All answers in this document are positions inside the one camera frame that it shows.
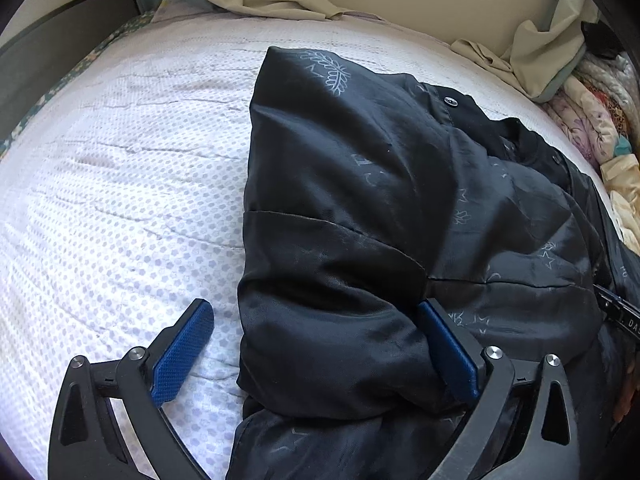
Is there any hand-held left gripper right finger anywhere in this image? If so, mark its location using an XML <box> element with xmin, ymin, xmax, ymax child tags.
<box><xmin>417</xmin><ymin>298</ymin><xmax>581</xmax><ymax>480</ymax></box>

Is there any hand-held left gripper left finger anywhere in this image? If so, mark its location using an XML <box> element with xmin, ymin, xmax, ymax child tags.
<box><xmin>47</xmin><ymin>298</ymin><xmax>215</xmax><ymax>480</ymax></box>

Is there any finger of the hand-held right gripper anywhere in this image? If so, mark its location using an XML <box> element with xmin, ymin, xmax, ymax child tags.
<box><xmin>595</xmin><ymin>284</ymin><xmax>626</xmax><ymax>311</ymax></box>

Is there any black printed jacket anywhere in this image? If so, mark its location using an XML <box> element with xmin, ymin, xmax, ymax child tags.
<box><xmin>225</xmin><ymin>46</ymin><xmax>640</xmax><ymax>480</ymax></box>

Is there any pile of colourful clothes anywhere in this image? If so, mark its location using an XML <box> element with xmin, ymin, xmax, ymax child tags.
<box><xmin>547</xmin><ymin>47</ymin><xmax>640</xmax><ymax>256</ymax></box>

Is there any person's right hand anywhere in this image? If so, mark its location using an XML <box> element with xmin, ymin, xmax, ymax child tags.
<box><xmin>613</xmin><ymin>360</ymin><xmax>635</xmax><ymax>426</ymax></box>

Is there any white dotted quilt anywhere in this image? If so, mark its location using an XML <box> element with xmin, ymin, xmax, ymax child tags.
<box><xmin>0</xmin><ymin>0</ymin><xmax>618</xmax><ymax>480</ymax></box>

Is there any black cloth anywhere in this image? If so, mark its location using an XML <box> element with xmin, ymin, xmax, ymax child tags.
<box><xmin>581</xmin><ymin>20</ymin><xmax>622</xmax><ymax>59</ymax></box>

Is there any floral bed sheet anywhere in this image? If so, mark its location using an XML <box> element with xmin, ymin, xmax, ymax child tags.
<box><xmin>0</xmin><ymin>7</ymin><xmax>161</xmax><ymax>153</ymax></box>

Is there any dark bed frame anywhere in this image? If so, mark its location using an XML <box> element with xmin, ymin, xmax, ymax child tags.
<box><xmin>0</xmin><ymin>0</ymin><xmax>138</xmax><ymax>148</ymax></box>

